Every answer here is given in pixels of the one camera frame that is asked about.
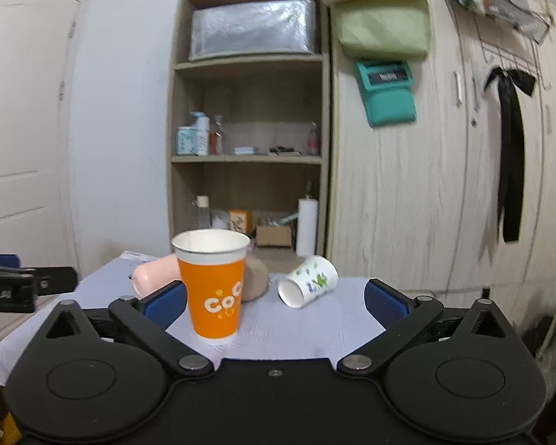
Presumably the beige cup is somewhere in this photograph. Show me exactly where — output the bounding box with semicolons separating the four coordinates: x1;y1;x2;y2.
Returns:
241;257;271;303

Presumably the teal tissue pack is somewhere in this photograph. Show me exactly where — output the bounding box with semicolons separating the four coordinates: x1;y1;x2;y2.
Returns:
175;126;196;156

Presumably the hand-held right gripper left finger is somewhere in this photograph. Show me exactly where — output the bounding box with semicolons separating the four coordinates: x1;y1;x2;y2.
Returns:
42;281;214;378

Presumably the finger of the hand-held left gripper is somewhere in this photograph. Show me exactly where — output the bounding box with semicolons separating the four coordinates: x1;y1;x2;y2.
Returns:
0;254;79;313

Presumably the pink cup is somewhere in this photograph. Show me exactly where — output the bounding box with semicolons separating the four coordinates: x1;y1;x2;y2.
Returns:
130;253;184;299

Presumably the black wire rack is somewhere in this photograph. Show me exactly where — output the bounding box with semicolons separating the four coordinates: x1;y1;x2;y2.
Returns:
442;0;555;45

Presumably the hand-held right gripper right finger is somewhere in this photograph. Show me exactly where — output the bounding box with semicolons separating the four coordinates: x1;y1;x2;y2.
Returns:
337;279;516;375

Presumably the light wooden wardrobe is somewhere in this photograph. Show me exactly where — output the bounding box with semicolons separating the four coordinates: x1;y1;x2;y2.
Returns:
325;0;556;334

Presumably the white door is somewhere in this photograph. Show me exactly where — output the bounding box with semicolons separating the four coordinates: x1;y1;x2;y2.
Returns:
0;0;83;272

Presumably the orange paper cup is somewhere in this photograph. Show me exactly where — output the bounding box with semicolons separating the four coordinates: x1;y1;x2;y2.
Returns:
171;229;252;344

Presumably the white floral paper cup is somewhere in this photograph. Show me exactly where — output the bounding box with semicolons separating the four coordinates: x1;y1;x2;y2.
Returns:
277;255;339;309

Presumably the green fabric bag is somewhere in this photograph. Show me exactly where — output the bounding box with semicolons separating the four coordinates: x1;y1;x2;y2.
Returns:
332;0;432;62

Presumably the clear bottle with beige cap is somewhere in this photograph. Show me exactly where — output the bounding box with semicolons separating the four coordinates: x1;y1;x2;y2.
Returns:
192;195;213;231

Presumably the silver wrapped box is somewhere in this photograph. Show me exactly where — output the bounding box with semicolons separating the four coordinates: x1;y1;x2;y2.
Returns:
188;0;317;61

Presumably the wooden shelf unit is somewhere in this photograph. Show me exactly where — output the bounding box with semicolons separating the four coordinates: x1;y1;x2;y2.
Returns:
166;0;332;270

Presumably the white pump bottle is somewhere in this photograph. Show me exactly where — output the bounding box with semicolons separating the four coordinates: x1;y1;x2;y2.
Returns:
188;112;211;156

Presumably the white paper towel roll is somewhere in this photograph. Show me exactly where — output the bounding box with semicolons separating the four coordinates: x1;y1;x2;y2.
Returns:
296;197;319;257

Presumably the teal pouch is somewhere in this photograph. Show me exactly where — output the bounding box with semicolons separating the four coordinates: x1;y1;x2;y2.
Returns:
355;59;418;129

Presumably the black ribbon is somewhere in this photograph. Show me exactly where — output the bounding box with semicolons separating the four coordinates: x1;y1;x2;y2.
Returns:
484;67;537;243

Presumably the white tablecloth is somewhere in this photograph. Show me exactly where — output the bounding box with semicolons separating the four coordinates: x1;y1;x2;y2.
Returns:
0;250;390;386

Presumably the small cardboard box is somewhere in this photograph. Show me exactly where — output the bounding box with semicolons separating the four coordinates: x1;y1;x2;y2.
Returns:
255;224;293;248

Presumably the yellow box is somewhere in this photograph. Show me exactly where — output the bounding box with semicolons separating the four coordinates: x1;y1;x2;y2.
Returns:
229;210;253;234

